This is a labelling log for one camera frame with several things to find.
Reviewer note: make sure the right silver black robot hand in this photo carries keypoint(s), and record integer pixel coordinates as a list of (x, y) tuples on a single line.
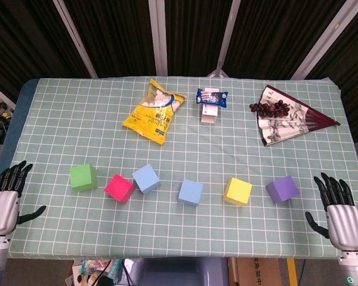
[(346, 226)]

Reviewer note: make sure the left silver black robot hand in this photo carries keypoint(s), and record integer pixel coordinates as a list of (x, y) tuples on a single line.
[(3, 211)]

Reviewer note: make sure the yellow foam cube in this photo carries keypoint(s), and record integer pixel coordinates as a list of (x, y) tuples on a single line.
[(238, 190)]

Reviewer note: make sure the pink foam cube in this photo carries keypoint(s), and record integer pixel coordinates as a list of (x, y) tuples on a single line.
[(117, 187)]

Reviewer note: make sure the light blue foam cube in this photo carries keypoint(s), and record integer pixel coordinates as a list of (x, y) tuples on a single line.
[(146, 178), (190, 192)]

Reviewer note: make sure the yellow bar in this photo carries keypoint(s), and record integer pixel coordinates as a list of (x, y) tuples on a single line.
[(291, 272)]

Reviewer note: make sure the purple foam cube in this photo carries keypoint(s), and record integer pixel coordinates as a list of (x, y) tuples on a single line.
[(283, 188)]

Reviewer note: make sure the green foam cube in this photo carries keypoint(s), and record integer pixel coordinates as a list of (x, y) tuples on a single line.
[(82, 177)]

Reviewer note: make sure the blue table pad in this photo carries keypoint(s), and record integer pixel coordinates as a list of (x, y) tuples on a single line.
[(16, 119)]

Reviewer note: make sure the brown cardboard box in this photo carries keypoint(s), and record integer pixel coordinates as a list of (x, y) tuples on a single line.
[(262, 272)]

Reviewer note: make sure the colourful printed bag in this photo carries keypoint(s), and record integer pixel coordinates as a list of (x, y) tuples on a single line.
[(89, 268)]

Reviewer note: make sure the painted paper folding fan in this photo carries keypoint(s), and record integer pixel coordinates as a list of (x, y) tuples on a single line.
[(279, 128)]

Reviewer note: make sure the dark red grape bunch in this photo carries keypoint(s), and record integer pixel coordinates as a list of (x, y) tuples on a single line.
[(270, 108)]

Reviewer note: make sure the green checkered tablecloth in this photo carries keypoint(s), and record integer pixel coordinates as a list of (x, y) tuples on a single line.
[(179, 232)]

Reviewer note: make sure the blue-grey robot torso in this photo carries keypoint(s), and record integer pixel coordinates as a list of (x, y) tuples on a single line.
[(179, 272)]

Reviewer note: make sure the yellow snack bag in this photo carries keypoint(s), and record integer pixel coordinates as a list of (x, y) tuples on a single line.
[(150, 117)]

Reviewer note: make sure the white open cardboard box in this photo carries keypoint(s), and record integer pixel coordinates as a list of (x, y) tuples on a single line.
[(209, 114)]

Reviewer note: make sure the blue cookie packet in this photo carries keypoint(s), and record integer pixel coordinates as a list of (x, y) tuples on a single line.
[(211, 97)]

